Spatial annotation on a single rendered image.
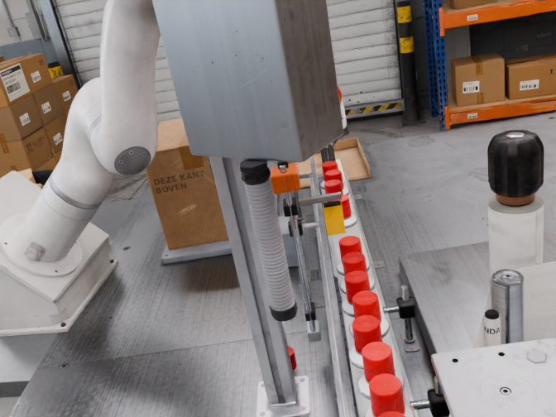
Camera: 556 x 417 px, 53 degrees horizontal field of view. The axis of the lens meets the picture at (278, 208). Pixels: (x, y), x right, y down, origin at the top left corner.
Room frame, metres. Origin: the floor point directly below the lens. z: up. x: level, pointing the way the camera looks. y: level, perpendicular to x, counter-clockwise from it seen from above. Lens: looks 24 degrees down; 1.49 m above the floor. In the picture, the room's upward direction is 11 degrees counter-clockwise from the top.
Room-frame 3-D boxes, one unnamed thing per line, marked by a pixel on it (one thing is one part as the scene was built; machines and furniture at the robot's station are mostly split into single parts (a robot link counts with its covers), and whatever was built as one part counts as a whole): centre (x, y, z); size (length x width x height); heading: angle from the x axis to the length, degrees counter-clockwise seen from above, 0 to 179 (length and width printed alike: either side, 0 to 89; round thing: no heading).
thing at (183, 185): (1.46, 0.18, 0.99); 0.30 x 0.24 x 0.27; 177
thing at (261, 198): (0.60, 0.02, 1.18); 0.04 x 0.04 x 0.21
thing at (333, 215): (0.81, -0.09, 1.09); 0.03 x 0.01 x 0.06; 85
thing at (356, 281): (0.64, -0.09, 0.98); 0.05 x 0.05 x 0.20
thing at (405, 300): (0.80, -0.19, 0.89); 0.03 x 0.03 x 0.12; 85
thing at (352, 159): (1.75, -0.18, 0.85); 0.30 x 0.26 x 0.04; 175
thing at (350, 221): (0.91, -0.11, 0.98); 0.05 x 0.05 x 0.20
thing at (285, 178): (0.80, -0.05, 1.05); 0.10 x 0.04 x 0.33; 85
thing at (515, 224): (0.81, -0.38, 1.03); 0.09 x 0.09 x 0.30
